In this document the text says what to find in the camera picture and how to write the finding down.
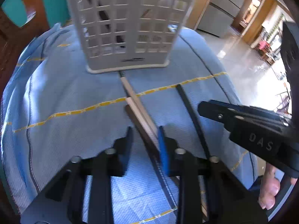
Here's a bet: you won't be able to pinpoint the blue checked cloth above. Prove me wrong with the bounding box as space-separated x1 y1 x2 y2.
0 23 260 224

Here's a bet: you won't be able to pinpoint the carved wooden chair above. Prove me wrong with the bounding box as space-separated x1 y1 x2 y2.
0 10 49 95

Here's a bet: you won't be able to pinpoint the beige wooden chopstick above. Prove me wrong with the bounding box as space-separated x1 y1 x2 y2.
119 71 159 148

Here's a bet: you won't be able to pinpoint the grey refrigerator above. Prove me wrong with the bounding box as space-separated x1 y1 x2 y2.
197 0 245 37

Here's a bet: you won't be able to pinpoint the white plastic utensil basket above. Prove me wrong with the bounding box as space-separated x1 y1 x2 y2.
67 0 194 74

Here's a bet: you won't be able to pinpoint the teal lower cabinets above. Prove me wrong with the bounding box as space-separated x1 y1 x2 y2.
1 0 70 30

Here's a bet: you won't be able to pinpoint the person right hand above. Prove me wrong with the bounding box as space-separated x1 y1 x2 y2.
258 163 280 210

